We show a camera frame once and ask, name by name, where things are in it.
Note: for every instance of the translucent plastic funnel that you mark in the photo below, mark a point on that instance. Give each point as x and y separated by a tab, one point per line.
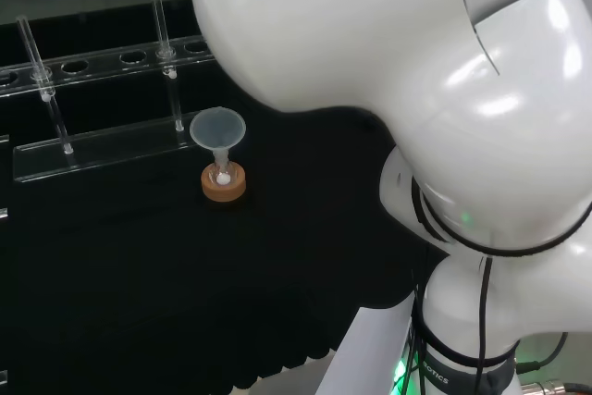
217	129

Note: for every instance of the clear acrylic funnel stand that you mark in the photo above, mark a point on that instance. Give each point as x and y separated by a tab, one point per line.
106	154

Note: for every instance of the white pellets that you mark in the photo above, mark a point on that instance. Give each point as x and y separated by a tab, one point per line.
223	179

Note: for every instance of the small round-bottom glass flask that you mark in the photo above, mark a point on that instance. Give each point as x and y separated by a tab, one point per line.
223	172

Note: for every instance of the black cloth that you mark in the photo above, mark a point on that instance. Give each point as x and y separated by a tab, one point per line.
162	275

